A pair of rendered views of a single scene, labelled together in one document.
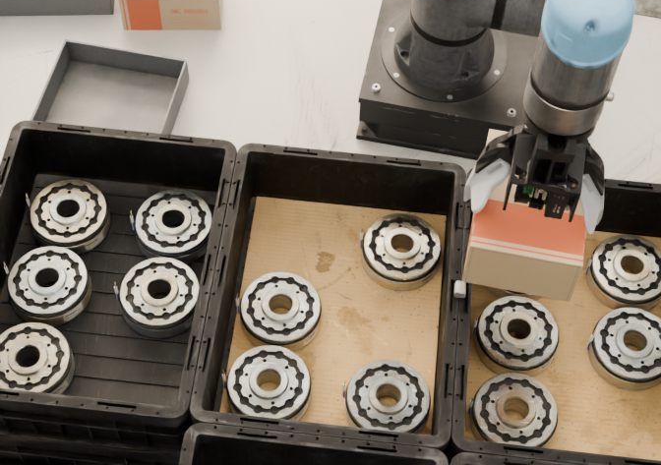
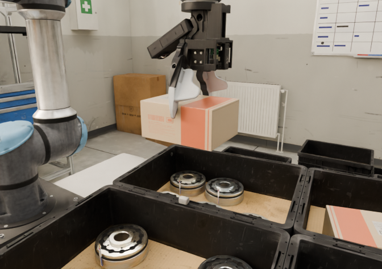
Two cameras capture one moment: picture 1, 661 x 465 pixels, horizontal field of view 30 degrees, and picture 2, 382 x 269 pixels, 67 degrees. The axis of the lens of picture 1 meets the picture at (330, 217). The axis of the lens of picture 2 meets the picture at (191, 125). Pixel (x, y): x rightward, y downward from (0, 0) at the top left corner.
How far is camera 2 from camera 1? 1.18 m
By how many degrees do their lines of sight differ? 65
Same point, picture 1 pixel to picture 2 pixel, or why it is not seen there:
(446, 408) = (261, 226)
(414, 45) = (8, 199)
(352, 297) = not seen: outside the picture
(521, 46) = (48, 187)
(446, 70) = (33, 199)
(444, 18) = (21, 165)
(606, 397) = (244, 207)
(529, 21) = (62, 143)
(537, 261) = (229, 105)
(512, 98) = (69, 197)
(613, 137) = not seen: hidden behind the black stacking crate
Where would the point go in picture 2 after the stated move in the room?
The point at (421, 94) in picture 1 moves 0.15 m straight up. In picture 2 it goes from (29, 221) to (20, 166)
